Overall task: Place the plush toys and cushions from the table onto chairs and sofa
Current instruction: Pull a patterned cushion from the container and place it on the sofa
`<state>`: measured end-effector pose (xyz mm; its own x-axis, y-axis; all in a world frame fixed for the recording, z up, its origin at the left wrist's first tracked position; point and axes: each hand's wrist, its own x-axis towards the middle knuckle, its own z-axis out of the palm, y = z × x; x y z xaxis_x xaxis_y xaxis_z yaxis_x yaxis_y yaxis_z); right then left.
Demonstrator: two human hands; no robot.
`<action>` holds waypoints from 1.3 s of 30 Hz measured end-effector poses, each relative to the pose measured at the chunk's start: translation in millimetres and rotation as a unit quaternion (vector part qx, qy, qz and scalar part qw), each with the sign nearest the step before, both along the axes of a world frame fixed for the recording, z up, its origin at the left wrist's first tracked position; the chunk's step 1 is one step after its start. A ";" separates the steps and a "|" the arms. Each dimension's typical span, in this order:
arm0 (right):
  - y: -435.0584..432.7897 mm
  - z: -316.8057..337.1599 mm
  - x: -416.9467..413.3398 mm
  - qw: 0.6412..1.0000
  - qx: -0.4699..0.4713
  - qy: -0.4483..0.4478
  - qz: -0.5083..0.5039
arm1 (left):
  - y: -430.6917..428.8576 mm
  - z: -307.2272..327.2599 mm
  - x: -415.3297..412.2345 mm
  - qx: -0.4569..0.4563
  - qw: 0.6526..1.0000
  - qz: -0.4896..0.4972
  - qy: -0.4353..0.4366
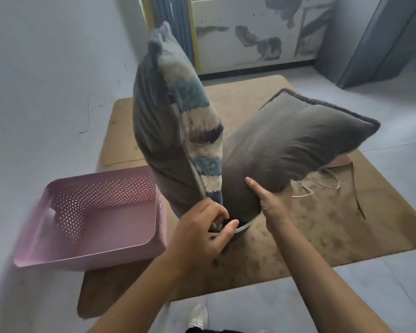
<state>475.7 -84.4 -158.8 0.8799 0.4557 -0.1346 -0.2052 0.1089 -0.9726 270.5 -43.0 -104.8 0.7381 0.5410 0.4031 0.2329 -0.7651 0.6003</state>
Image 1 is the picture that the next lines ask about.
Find person's left hand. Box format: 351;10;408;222
165;198;240;274

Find person's right hand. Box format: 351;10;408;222
245;176;294;236

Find plain grey cushion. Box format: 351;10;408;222
218;88;381;234

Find grey zigzag patterned cushion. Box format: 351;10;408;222
132;20;225;221

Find person's left forearm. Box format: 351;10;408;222
88;253;195;333

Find person's right forearm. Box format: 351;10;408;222
274;220;394;333

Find wooden table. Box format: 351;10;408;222
77;75;416;320

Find white shoe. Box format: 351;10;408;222
187;304;208;330

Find pink plastic basket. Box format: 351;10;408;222
13;165;168;271

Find white cable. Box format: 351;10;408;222
291;168;340;199

